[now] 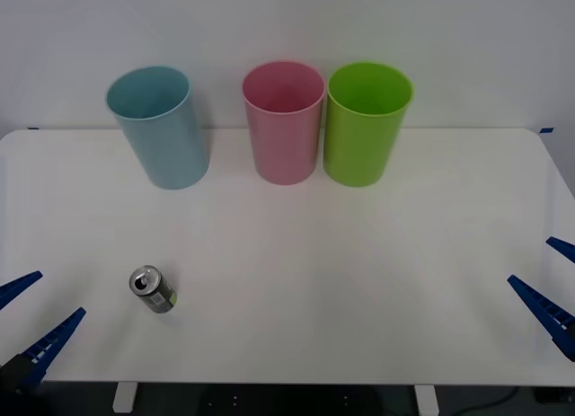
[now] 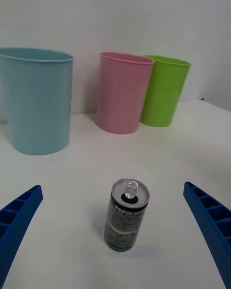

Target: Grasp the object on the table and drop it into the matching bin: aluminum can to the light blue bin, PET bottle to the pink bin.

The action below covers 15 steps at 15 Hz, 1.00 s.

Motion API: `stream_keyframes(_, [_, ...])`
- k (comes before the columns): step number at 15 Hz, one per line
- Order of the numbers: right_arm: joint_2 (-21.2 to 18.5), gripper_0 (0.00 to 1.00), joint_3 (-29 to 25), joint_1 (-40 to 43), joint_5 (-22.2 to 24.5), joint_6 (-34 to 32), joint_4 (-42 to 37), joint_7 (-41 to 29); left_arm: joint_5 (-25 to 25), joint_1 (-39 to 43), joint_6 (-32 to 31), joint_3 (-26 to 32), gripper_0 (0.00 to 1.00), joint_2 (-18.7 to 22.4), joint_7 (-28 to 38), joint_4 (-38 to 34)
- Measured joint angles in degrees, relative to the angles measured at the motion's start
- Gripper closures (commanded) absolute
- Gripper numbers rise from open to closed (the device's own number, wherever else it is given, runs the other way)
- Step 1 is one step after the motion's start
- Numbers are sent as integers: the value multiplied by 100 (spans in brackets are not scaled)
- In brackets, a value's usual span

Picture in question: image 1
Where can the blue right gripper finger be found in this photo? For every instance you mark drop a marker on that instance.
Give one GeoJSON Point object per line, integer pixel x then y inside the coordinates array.
{"type": "Point", "coordinates": [563, 247]}
{"type": "Point", "coordinates": [548, 310]}

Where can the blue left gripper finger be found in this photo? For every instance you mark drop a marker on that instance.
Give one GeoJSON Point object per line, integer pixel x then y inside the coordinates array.
{"type": "Point", "coordinates": [47, 344]}
{"type": "Point", "coordinates": [18, 286]}

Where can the silver and black drink can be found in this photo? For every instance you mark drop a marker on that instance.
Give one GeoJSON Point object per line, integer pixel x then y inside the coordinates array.
{"type": "Point", "coordinates": [155, 291]}

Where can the black box under table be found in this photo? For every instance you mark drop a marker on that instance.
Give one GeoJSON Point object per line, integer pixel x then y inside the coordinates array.
{"type": "Point", "coordinates": [554, 395]}

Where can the white table leg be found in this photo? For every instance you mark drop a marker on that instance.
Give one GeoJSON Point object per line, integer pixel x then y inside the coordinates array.
{"type": "Point", "coordinates": [426, 400]}
{"type": "Point", "coordinates": [124, 397]}

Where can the pale blue plastic bin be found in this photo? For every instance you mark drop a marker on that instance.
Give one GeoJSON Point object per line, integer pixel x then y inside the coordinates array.
{"type": "Point", "coordinates": [170, 146]}

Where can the green plastic bin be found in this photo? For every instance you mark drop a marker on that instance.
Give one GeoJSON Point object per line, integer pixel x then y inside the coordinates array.
{"type": "Point", "coordinates": [359, 151]}

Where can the pink plastic bin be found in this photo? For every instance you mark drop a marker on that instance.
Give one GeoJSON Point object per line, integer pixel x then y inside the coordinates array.
{"type": "Point", "coordinates": [285, 151]}

